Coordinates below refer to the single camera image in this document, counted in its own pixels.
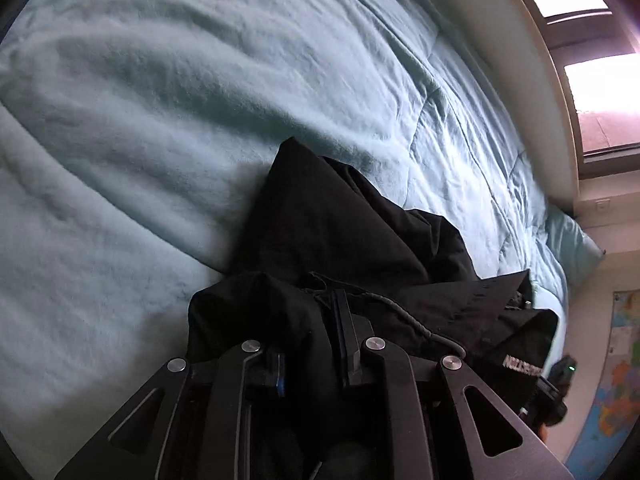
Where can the teal pillow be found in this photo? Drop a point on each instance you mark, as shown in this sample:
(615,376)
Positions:
(572,245)

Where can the black hooded jacket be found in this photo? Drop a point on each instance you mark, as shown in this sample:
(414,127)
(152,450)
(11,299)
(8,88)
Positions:
(350,240)

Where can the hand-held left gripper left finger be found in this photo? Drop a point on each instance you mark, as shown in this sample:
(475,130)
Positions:
(279,377)

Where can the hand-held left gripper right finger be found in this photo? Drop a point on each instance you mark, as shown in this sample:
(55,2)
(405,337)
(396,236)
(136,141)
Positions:
(341,340)

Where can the colourful wall map poster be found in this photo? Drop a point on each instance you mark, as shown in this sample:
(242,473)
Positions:
(607,385)

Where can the light teal comforter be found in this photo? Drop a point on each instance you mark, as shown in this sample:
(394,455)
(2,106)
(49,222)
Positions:
(200,110)

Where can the grey framed window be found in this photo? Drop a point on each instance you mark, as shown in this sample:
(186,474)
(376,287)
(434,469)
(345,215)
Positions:
(590,65)

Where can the white wall outlet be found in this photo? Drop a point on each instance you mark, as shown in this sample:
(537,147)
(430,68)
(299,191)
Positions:
(603,205)

